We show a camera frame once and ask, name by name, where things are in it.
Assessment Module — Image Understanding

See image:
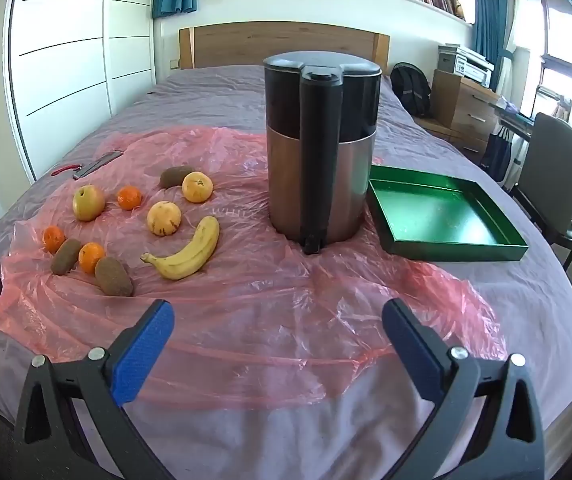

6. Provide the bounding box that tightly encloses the wooden dresser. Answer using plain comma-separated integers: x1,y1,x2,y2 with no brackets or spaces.
431,69,501,156

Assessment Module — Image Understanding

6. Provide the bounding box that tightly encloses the wooden headboard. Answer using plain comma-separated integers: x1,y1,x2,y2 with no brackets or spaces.
179,21,391,77

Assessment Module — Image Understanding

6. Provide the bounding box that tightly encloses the green tray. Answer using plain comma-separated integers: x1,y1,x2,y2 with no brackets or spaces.
366,164,529,262

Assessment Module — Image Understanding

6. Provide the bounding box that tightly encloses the striped yellow pepino melon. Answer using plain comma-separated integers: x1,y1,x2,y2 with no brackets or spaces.
146,201,183,237

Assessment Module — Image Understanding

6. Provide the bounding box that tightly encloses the red plastic sheet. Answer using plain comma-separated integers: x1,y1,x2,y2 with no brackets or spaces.
0,126,509,406

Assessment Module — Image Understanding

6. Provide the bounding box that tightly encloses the large yellow orange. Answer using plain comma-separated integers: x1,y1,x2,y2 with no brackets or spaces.
181,171,214,204

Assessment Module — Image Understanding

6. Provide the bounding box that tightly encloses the steel and black kettle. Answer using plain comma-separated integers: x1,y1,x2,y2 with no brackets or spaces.
263,51,382,256

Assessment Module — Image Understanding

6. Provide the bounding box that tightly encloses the white wardrobe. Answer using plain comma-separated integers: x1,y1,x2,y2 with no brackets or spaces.
8,0,157,181

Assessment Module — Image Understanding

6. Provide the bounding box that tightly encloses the wooden nightstand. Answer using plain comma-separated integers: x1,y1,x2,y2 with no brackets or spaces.
413,115,489,163

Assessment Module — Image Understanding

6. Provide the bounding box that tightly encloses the yellow green apple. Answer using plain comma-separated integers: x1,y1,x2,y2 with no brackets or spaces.
72,185,106,222

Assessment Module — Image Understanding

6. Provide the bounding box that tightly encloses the glass top desk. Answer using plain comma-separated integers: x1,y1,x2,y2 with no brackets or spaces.
496,100,537,136

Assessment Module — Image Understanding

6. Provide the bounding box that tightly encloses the dark blue bag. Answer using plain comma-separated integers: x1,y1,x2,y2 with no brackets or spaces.
480,127,514,183

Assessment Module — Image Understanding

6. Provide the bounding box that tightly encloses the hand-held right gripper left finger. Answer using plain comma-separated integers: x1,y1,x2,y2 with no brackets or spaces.
13,299,177,480

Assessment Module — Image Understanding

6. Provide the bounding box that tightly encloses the grey chair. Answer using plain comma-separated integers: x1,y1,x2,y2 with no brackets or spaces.
508,112,572,273

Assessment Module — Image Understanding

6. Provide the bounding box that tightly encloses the purple bed sheet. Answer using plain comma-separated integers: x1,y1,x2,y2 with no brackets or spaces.
0,65,572,480

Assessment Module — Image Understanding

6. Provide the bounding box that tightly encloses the white printer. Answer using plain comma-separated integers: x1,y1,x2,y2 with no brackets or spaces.
453,45,495,88

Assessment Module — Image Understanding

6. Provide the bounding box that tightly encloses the dark flat tool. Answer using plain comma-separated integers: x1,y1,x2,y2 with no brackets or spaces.
72,151,123,181

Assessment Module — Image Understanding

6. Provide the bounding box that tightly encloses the large brown kiwi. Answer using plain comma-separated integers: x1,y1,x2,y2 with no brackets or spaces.
94,256,134,297

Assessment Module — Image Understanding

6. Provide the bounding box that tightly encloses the yellow banana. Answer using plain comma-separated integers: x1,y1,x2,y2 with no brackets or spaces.
140,215,221,281

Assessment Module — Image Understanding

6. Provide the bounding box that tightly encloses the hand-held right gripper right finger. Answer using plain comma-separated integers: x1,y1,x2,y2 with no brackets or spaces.
382,298,547,480

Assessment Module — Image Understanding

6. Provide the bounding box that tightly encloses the black backpack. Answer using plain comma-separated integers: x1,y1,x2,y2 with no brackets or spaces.
390,62,434,119

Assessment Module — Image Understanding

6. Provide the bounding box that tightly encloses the small tangerine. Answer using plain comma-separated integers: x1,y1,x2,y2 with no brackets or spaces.
116,186,143,211
78,242,107,275
42,226,67,254

